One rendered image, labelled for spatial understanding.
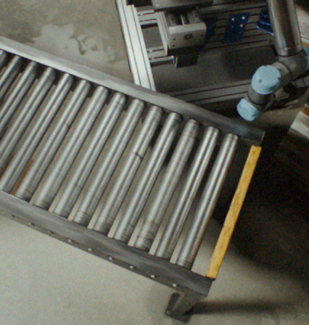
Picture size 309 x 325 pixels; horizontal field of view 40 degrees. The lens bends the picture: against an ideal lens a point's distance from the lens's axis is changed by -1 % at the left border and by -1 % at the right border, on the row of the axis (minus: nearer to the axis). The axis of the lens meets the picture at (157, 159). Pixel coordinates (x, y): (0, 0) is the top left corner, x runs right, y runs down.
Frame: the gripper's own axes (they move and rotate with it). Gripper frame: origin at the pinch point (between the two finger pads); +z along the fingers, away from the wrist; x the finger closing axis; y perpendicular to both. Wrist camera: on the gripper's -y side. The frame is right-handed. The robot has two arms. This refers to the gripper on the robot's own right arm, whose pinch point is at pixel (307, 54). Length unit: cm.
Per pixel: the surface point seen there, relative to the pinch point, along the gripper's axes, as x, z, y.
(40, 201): 26, -98, 8
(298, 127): -0.6, -6.0, -32.7
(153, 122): 20, -56, 5
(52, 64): 58, -63, 20
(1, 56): 72, -73, 25
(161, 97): 24, -47, 7
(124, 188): 12, -78, 2
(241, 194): -14, -56, -5
